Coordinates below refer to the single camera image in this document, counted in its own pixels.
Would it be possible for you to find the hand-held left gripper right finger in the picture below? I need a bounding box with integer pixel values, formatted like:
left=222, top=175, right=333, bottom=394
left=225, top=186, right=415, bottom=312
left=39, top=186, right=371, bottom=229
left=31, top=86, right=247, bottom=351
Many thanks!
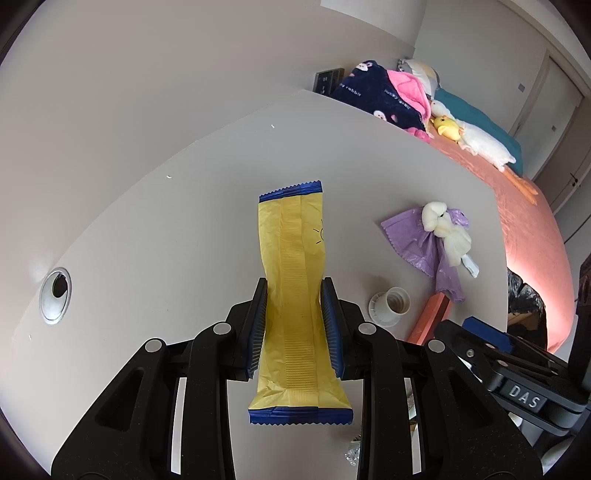
left=321, top=277, right=543, bottom=480

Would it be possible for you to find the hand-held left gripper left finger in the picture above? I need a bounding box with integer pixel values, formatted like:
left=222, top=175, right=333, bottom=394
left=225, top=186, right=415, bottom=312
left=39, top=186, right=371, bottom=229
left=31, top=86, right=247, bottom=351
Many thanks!
left=51, top=277, right=269, bottom=480

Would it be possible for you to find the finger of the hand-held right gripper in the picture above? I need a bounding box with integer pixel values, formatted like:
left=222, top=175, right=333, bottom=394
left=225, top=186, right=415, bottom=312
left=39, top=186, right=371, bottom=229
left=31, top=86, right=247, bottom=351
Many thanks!
left=433, top=320, right=504, bottom=384
left=462, top=316, right=571, bottom=367

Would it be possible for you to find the trash bin with black bag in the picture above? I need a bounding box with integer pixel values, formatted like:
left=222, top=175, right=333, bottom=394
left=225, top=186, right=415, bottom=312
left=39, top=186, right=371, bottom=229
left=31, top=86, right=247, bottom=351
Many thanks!
left=507, top=268, right=548, bottom=352

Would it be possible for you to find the yellow snack wrapper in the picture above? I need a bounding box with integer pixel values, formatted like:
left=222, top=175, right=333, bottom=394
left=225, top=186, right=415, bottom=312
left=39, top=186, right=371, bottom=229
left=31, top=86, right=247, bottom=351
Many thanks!
left=248, top=181, right=354, bottom=426

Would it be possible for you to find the orange cardboard box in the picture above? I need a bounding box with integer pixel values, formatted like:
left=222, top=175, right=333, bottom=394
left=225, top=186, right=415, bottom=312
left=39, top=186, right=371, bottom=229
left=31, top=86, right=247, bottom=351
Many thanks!
left=406, top=294, right=452, bottom=346

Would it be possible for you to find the small white plastic cup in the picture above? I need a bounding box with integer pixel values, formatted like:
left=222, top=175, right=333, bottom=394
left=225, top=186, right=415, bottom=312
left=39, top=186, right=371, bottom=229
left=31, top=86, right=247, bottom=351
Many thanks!
left=368, top=287, right=411, bottom=328

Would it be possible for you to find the bed with pink sheet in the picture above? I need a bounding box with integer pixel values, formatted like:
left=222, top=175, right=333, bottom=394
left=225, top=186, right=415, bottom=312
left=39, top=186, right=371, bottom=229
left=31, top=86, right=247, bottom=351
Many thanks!
left=427, top=134, right=575, bottom=354

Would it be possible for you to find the purple plastic bag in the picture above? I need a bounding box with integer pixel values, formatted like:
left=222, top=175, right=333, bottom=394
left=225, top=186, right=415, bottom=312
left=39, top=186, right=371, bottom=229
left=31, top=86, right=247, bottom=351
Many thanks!
left=381, top=208, right=472, bottom=303

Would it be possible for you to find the crumpled silver wrapper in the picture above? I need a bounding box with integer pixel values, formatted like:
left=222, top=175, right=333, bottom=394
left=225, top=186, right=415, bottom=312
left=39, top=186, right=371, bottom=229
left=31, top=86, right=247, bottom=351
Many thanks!
left=344, top=434, right=363, bottom=464

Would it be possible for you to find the white goose plush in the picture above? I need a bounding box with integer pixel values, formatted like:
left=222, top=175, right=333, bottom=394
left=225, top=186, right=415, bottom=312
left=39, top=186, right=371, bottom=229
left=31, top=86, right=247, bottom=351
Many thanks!
left=430, top=100, right=539, bottom=201

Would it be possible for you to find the yellow duck plush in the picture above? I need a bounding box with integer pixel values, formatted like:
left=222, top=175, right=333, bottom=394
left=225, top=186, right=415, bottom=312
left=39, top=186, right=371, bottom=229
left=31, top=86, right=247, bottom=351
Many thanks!
left=431, top=116, right=464, bottom=141

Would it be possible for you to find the teal pillow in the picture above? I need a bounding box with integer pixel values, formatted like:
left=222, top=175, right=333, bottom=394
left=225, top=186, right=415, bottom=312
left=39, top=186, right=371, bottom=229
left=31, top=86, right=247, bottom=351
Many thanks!
left=434, top=88, right=525, bottom=176

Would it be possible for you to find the navy printed blanket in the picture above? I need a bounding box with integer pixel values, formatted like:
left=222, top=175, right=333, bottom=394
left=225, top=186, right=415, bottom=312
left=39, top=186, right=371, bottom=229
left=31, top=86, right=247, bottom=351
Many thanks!
left=331, top=59, right=432, bottom=134

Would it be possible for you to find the white door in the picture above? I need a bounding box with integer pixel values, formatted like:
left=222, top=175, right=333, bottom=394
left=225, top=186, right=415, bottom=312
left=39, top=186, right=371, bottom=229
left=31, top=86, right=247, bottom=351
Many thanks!
left=510, top=55, right=585, bottom=148

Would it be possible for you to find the pink fleece blanket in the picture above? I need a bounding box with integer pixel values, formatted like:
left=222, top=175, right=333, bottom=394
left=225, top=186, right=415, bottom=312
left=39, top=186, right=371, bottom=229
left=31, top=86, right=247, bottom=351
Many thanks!
left=387, top=69, right=432, bottom=109

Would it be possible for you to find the checkered pillow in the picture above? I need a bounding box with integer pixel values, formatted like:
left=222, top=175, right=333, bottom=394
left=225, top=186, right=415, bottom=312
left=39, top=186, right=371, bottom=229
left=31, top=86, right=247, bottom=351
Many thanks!
left=397, top=58, right=441, bottom=90

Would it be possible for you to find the metal desk cable grommet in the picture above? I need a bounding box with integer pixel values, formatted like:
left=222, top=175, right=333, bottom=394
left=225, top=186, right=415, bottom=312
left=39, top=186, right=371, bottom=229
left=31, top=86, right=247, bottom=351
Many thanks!
left=39, top=267, right=72, bottom=325

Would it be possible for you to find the black wall socket panel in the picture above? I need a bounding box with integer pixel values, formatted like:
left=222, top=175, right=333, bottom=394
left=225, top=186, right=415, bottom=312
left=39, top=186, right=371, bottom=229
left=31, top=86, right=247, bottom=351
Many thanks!
left=313, top=67, right=345, bottom=96

